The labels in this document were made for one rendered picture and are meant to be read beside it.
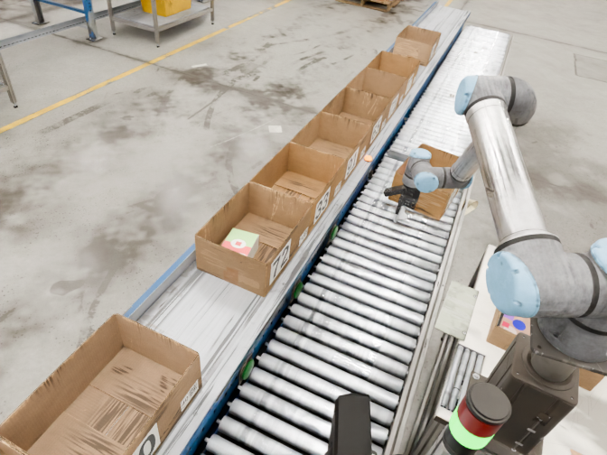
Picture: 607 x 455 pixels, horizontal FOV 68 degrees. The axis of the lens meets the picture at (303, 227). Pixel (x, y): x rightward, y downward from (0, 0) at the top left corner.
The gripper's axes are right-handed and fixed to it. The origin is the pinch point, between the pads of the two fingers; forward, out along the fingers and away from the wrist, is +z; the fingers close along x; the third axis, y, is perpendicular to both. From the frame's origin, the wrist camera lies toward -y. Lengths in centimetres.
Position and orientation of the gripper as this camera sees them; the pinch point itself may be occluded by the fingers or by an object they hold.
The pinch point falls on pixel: (396, 215)
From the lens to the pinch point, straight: 223.6
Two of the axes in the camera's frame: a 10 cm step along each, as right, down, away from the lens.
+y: 9.1, 3.4, -2.5
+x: 4.1, -5.6, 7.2
